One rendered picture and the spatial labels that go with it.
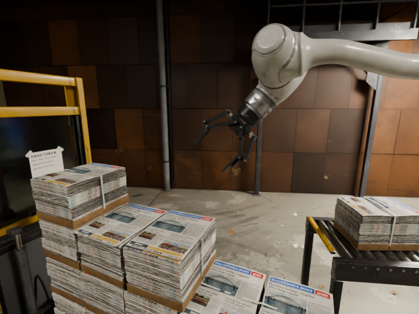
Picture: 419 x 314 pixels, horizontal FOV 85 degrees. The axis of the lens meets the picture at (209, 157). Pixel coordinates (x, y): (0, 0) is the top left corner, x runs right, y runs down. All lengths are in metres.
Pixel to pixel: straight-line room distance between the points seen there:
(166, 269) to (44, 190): 0.75
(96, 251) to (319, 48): 1.17
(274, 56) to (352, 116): 4.28
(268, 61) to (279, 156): 3.98
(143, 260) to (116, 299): 0.33
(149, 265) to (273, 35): 0.93
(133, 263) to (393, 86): 4.78
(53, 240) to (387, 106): 4.94
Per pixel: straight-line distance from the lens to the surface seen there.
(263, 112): 0.75
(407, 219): 1.80
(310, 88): 4.55
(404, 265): 1.75
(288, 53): 0.60
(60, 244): 1.50
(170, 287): 1.08
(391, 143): 5.21
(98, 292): 1.42
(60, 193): 1.32
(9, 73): 1.75
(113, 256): 1.20
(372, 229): 1.71
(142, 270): 1.11
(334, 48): 0.65
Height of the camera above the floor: 1.65
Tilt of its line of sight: 13 degrees down
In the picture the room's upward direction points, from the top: straight up
